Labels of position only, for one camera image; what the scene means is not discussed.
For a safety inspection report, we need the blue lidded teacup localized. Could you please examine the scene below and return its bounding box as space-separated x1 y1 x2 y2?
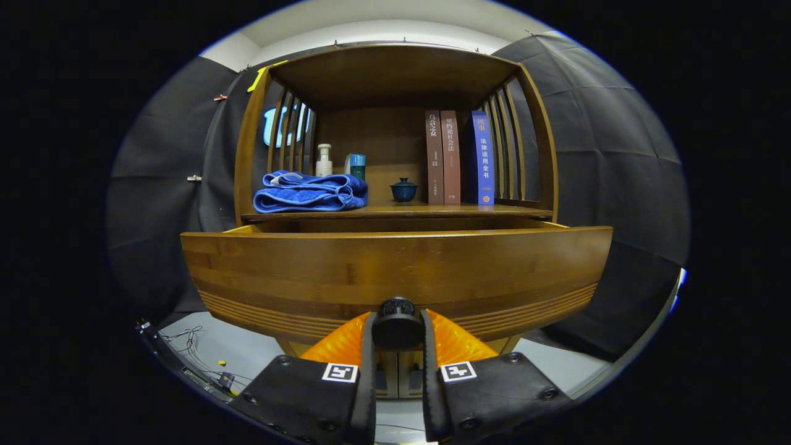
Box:
389 178 418 203

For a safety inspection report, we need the wooden cabinet door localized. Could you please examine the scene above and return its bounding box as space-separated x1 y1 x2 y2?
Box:
399 351 424 399
376 351 400 399

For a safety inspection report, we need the reddish brown book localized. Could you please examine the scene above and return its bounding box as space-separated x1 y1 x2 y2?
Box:
441 110 462 205

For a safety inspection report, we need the thin grey floor cable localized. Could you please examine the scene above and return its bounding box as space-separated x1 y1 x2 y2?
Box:
162 326 254 396

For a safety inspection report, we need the blue book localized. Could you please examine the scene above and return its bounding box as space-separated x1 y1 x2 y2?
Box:
467 110 496 206

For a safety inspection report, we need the wooden drawer with black knob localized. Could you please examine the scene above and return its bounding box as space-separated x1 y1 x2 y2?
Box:
180 219 614 350

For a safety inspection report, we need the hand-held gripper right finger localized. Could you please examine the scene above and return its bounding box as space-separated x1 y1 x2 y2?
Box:
420 309 573 443

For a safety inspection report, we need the wooden countertop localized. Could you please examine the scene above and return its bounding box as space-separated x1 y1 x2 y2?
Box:
241 201 554 223

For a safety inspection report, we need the dark brown book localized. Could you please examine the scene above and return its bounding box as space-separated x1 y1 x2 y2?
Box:
425 110 445 205

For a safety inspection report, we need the blue folded towel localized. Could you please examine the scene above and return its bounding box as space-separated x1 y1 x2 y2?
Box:
253 171 369 214

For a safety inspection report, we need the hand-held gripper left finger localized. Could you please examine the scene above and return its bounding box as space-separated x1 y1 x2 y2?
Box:
227 311 378 445

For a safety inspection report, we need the wooden cabinet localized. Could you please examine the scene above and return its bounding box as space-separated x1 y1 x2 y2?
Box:
234 43 560 399

